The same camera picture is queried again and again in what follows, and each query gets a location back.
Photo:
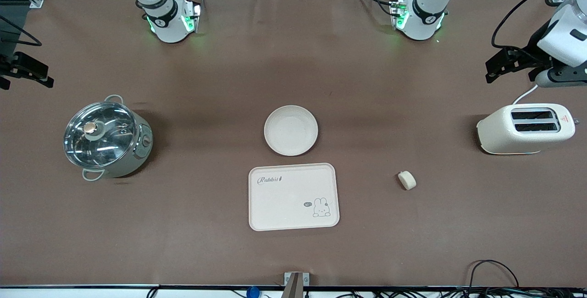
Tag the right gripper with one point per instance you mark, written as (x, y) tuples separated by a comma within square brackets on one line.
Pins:
[(10, 67)]

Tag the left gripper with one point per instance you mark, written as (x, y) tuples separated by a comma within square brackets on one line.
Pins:
[(532, 54)]

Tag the small cream bun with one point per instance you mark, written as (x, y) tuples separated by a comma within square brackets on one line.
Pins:
[(407, 180)]

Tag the round cream plate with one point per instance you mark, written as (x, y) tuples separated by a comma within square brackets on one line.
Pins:
[(290, 130)]

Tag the cream rabbit print tray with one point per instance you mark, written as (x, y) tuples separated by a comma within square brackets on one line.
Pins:
[(284, 197)]

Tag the cream two-slot toaster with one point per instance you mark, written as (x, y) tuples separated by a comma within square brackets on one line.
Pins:
[(509, 133)]

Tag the glass pot lid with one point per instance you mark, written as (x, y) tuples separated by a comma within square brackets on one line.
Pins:
[(98, 137)]

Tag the pale green electric pot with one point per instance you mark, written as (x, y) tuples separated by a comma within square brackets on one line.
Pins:
[(144, 144)]

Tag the brown table cover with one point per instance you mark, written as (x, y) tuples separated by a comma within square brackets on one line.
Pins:
[(367, 252)]

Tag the blue round knob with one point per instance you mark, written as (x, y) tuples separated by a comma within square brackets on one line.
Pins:
[(252, 292)]

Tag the grey metal camera bracket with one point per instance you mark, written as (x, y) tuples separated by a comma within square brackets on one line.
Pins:
[(296, 284)]

